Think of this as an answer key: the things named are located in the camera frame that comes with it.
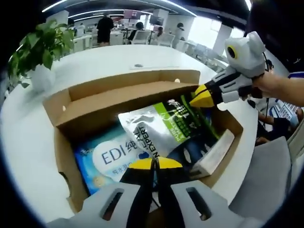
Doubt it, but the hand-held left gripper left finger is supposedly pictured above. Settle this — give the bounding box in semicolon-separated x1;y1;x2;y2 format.
46;158;155;228

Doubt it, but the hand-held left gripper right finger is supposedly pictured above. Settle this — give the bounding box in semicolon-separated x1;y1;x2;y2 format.
155;158;259;228

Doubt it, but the blue wet wipes soft pack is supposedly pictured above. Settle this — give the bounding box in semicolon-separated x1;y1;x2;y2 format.
73;125;158;196

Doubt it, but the blue patterned soft pack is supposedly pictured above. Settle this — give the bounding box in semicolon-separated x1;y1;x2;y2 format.
166;139;216;165

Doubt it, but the small white carton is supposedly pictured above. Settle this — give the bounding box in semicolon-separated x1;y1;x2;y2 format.
189;129;236;179

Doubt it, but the silver green soft pouch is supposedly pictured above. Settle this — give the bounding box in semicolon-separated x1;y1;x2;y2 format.
118;95;220;159

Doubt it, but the brown cardboard shoe box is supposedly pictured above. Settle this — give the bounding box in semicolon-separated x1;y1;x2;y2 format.
42;69;244;214

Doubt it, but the person's right hand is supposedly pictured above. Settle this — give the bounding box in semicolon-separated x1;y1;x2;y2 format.
239;72;272;101

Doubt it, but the blue bordered poster board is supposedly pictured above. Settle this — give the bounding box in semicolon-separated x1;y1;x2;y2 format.
270;98;304;124

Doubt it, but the grey mesh office chair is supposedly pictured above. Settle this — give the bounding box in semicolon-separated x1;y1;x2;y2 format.
229;136;295;220

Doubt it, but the person's beige shirt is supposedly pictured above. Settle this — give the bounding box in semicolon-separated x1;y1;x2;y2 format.
286;128;304;195

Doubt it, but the green potted plant white pot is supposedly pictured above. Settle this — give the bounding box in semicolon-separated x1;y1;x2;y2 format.
8;20;76;92

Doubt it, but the black cable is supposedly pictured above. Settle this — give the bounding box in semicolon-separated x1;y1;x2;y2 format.
261;51;271;73

